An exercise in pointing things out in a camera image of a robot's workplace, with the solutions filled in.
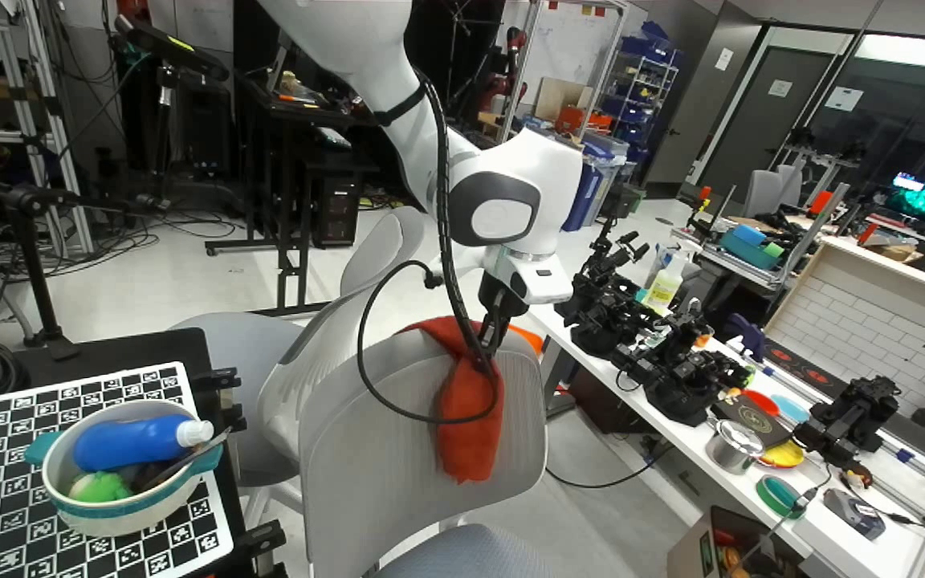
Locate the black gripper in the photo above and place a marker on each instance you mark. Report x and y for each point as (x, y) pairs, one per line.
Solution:
(506, 286)

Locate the orange towel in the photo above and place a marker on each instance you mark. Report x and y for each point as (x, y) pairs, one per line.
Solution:
(467, 428)

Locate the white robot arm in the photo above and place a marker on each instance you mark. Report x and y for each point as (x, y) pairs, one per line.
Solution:
(355, 43)

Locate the grey mesh office chair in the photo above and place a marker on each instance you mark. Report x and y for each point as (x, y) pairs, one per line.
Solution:
(238, 354)

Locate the black robotic device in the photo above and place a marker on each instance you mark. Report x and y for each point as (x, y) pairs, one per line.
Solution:
(603, 300)

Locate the blue barrel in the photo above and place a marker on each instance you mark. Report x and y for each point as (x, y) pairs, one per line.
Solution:
(589, 186)

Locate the pale yellow bottle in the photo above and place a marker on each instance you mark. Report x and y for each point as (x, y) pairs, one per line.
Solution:
(664, 286)

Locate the black equipment cluster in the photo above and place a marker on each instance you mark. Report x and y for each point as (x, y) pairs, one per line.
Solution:
(690, 373)

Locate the long white work table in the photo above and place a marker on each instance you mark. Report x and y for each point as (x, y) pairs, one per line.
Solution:
(677, 428)

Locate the black metal rack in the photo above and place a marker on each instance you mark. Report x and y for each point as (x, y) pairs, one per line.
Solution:
(286, 214)

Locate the metal cup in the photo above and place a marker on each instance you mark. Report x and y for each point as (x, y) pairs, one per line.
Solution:
(738, 444)

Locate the teal container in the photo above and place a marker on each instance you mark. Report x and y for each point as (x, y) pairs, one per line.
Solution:
(754, 245)

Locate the red disc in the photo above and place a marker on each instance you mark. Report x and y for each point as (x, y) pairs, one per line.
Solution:
(758, 402)

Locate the shelf with blue bins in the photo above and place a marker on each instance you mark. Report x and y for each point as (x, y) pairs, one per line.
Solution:
(645, 81)

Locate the blue disc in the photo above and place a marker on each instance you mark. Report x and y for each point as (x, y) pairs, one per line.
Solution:
(793, 410)

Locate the metal spoon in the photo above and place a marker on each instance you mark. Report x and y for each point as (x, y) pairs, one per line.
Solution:
(200, 449)

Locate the toaster oven with toys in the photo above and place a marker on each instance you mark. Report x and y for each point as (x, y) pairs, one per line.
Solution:
(721, 547)

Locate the blue plastic bottle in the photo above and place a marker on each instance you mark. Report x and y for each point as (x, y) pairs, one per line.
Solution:
(128, 440)

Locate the black platform table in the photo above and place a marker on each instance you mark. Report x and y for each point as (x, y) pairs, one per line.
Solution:
(112, 347)

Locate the green toy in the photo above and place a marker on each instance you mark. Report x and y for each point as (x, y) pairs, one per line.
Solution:
(98, 487)

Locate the white bowl teal rim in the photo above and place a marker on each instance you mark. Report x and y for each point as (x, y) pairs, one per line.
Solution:
(112, 515)

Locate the lit computer monitor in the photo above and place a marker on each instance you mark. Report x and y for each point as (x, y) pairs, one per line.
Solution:
(924, 197)

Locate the black tripod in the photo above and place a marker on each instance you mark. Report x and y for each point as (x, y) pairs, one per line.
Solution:
(30, 259)

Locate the white metal shelf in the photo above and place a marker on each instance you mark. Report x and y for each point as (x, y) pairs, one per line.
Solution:
(14, 108)

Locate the black camera device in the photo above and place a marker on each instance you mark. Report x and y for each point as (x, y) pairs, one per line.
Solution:
(858, 411)

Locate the white brick wall panel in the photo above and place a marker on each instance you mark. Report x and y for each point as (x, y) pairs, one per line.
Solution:
(870, 321)

